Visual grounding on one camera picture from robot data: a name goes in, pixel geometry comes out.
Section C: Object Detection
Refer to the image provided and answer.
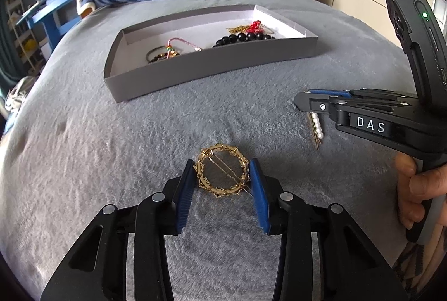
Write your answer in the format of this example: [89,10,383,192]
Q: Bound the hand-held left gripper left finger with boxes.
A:
[40,158,197,301]

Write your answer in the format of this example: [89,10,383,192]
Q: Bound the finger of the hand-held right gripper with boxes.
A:
[306,88,420,102]
[294,91,420,118]

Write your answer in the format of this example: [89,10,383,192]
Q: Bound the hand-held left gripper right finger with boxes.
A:
[249,158,409,301]

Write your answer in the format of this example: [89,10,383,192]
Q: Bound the pearl hair clip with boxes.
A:
[306,111,325,150]

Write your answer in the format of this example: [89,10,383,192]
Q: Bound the gold round hair clip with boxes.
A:
[193,143,251,198]

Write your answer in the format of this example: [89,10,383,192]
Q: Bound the gold chain with red beads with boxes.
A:
[226,20,279,36]

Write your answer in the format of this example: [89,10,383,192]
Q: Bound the dark wooden bead bracelet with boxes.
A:
[212,32,277,49]

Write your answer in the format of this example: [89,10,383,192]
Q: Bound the grey cardboard tray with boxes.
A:
[103,4,319,103]

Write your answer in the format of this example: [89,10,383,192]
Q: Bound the pink bead bracelet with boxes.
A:
[167,37,203,59]

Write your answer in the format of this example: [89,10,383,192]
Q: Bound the person's right hand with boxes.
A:
[395,151,447,230]

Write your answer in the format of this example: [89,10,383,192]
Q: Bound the grey fleece bedspread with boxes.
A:
[0,0,421,301]

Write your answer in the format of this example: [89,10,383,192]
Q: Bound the person's patterned clothing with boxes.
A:
[392,241,444,301]

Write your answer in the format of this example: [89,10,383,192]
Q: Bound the grey bag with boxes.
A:
[0,75,34,120]

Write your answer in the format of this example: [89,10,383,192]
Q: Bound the blue wooden desk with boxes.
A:
[16,0,106,55]

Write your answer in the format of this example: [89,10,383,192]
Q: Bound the white shelf unit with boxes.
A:
[4,0,36,75]

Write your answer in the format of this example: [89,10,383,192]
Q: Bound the metal ring bangle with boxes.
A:
[146,45,172,64]

